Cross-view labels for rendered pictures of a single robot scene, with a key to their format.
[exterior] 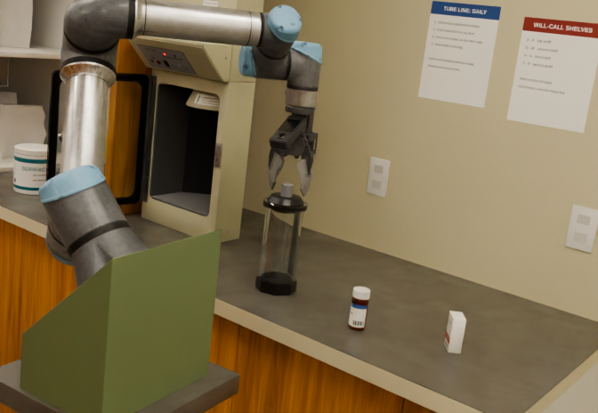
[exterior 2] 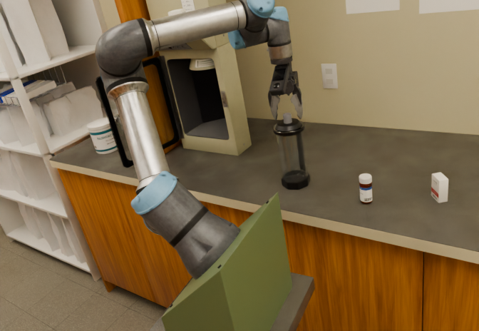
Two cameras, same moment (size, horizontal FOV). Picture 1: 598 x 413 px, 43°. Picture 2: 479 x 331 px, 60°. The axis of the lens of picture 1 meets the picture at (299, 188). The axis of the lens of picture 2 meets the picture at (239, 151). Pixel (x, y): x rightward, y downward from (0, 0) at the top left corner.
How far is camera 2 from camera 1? 53 cm
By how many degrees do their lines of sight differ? 13
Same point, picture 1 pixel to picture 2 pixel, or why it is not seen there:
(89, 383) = not seen: outside the picture
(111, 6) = (129, 37)
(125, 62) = not seen: hidden behind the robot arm
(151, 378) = (264, 319)
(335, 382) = (366, 245)
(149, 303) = (251, 277)
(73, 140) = (137, 147)
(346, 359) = (374, 232)
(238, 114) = (228, 67)
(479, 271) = (417, 121)
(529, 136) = (440, 21)
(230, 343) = not seen: hidden behind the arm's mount
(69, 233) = (167, 233)
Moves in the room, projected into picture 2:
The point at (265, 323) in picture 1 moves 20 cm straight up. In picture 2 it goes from (304, 217) to (297, 162)
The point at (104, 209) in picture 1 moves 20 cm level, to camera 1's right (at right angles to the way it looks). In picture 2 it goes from (186, 207) to (276, 191)
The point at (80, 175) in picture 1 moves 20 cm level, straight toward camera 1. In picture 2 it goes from (159, 187) to (177, 235)
